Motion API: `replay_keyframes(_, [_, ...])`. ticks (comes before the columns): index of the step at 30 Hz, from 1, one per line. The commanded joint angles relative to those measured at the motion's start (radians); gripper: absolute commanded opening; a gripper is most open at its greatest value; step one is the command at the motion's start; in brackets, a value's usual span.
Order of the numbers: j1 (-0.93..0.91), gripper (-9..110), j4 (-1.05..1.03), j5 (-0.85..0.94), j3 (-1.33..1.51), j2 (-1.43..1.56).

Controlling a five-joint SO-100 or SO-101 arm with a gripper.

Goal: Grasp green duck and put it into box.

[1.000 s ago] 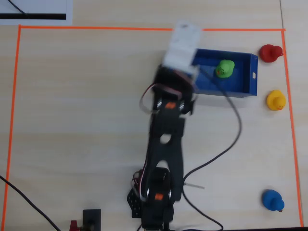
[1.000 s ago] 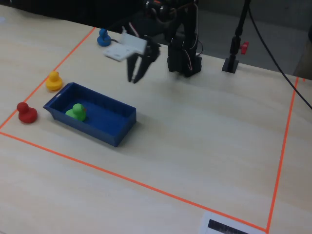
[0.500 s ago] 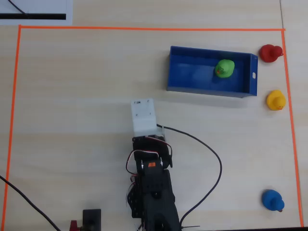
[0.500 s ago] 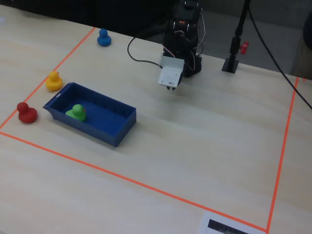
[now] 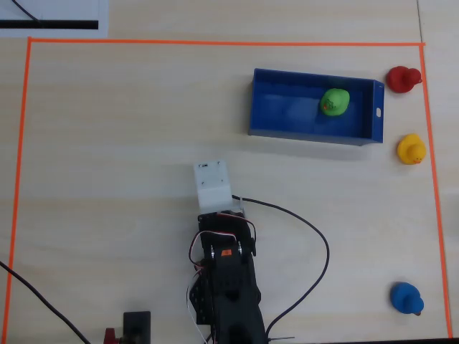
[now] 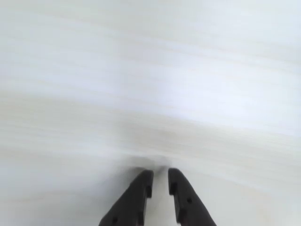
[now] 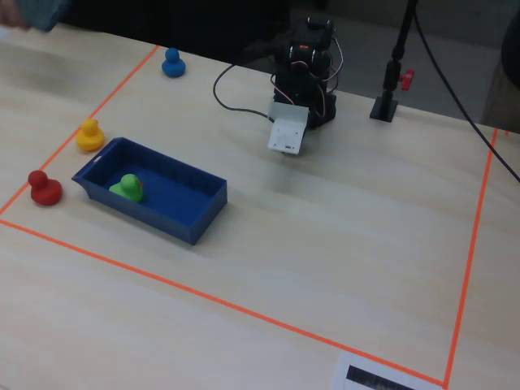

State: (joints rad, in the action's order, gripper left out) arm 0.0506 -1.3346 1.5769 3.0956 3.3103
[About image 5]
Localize blue plastic box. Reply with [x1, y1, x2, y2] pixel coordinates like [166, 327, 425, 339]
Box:
[247, 67, 386, 147]

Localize black flat strip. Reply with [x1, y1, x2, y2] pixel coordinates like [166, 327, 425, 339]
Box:
[0, 19, 100, 30]

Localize orange tape strip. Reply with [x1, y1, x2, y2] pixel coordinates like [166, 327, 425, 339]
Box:
[1, 37, 34, 344]
[418, 43, 453, 340]
[27, 37, 427, 48]

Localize yellow rubber duck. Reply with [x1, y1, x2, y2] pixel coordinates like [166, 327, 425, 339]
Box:
[397, 133, 427, 166]

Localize white paper sheet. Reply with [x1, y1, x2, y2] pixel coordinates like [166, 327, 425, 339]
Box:
[0, 0, 110, 38]

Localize blue rubber duck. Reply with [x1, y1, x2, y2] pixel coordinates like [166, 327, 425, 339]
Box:
[389, 282, 425, 317]

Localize red rubber duck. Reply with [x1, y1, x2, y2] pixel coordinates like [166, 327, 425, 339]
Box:
[386, 65, 423, 95]

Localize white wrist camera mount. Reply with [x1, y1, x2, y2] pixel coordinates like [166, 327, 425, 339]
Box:
[193, 160, 233, 211]

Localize red white servo wires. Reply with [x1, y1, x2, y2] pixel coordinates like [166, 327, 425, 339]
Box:
[185, 211, 257, 344]

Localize green rubber duck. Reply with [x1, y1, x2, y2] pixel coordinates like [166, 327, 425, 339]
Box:
[319, 87, 351, 118]

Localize black camera cable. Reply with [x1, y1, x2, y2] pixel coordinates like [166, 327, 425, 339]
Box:
[231, 194, 331, 340]

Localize small black box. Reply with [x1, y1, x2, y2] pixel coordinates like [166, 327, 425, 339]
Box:
[123, 310, 152, 344]

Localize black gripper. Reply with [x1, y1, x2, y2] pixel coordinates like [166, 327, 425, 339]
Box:
[197, 211, 257, 257]

